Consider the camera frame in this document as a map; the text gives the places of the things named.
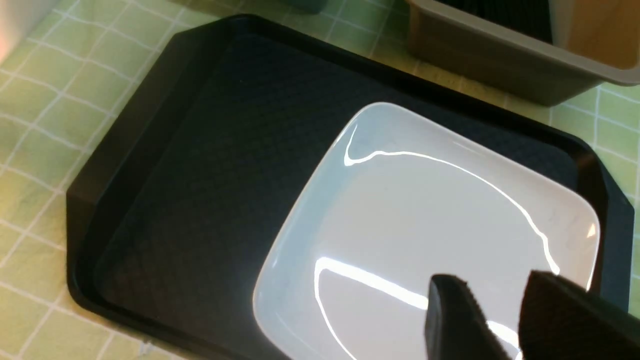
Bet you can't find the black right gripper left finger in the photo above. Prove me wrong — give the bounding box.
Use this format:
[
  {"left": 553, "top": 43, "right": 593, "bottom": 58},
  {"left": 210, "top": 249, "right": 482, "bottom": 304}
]
[{"left": 423, "top": 274, "right": 509, "bottom": 360}]

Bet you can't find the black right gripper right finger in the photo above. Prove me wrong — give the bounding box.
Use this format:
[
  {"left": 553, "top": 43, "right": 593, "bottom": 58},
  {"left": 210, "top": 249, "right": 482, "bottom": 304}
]
[{"left": 518, "top": 270, "right": 640, "bottom": 360}]

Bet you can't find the white square rice plate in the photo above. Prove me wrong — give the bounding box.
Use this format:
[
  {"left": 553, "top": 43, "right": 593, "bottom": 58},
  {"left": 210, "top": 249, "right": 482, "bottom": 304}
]
[{"left": 253, "top": 102, "right": 601, "bottom": 360}]

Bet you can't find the brown plastic chopstick bin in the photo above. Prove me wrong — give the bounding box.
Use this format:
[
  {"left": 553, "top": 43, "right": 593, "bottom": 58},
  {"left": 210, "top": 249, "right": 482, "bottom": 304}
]
[{"left": 407, "top": 0, "right": 640, "bottom": 106}]

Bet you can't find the black serving tray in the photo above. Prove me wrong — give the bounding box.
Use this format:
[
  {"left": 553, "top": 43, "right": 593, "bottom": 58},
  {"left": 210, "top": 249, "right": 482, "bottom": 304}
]
[{"left": 66, "top": 14, "right": 634, "bottom": 360}]

